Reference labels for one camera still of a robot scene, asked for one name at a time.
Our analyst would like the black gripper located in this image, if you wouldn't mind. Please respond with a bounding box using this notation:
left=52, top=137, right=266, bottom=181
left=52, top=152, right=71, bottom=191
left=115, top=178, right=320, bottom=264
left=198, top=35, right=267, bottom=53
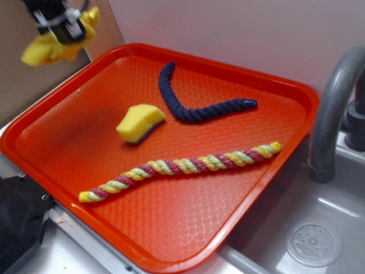
left=23, top=0, right=90, bottom=45

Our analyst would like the yellow cloth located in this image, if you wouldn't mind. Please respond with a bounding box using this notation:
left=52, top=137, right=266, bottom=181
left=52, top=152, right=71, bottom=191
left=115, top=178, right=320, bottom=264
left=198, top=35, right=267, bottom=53
left=21, top=6, right=100, bottom=67

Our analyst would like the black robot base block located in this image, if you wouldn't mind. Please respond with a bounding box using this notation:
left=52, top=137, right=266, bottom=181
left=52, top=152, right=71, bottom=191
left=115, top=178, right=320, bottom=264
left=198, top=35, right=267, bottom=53
left=1, top=174, right=52, bottom=273

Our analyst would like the light wooden board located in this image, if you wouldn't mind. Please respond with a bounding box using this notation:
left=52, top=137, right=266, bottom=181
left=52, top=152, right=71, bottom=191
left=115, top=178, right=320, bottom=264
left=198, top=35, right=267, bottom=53
left=86, top=0, right=124, bottom=62

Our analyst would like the brown cardboard panel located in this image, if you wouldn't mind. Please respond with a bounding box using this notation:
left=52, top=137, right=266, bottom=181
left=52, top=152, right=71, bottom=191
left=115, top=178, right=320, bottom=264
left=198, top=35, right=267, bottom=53
left=1, top=1, right=90, bottom=127

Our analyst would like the yellow sponge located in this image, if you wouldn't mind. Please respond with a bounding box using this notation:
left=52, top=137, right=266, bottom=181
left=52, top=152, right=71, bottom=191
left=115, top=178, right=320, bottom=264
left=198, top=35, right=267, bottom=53
left=116, top=104, right=166, bottom=144

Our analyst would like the orange plastic tray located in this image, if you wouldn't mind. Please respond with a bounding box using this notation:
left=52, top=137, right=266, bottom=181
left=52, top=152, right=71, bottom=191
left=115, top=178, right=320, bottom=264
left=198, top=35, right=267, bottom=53
left=1, top=44, right=319, bottom=273

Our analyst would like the grey faucet spout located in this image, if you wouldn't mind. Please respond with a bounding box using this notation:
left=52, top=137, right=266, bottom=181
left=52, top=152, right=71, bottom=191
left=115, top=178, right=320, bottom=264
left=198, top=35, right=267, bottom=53
left=308, top=46, right=364, bottom=183

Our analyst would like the grey toy sink basin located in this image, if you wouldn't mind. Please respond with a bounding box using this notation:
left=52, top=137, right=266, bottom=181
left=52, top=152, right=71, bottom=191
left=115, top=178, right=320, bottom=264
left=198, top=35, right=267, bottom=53
left=219, top=125, right=365, bottom=274

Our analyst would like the sink drain strainer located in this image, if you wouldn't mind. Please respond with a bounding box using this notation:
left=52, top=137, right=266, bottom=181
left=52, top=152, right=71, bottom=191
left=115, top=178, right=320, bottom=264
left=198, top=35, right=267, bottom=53
left=285, top=218, right=343, bottom=268

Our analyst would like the dark blue rope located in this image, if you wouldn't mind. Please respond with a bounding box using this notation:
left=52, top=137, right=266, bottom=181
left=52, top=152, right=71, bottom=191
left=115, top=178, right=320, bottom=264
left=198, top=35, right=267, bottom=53
left=158, top=61, right=258, bottom=124

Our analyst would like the multicolour twisted rope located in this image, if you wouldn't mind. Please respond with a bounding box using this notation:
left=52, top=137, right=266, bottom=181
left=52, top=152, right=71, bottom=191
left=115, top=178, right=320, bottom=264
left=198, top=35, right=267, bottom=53
left=78, top=141, right=282, bottom=203

